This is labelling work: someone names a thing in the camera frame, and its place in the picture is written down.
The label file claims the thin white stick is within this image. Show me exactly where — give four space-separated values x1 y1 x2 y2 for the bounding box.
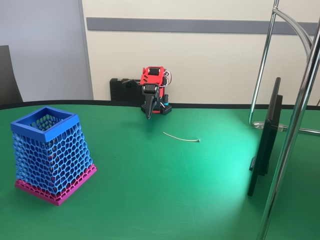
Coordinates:
162 131 202 144

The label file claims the black plastic tool case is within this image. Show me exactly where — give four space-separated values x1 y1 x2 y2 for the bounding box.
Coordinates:
109 77 145 102

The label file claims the chrome tube stand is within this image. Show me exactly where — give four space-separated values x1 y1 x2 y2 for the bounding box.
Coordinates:
247 0 320 240

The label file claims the clear plastic stand foot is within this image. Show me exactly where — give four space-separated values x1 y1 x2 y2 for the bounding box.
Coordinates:
252 120 287 133

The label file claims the dark chair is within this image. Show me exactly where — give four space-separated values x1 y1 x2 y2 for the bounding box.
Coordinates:
0 44 24 106

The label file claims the green table cloth black border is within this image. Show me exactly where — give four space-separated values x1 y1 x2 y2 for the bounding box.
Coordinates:
0 99 320 240

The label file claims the black monitor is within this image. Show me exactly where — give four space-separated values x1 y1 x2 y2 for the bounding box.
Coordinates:
247 76 285 198

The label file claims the blue and pink mesh basket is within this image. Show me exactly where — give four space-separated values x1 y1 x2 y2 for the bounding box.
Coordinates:
10 106 98 207

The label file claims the grey wall rail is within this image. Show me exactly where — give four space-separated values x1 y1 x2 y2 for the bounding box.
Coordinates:
86 16 318 36

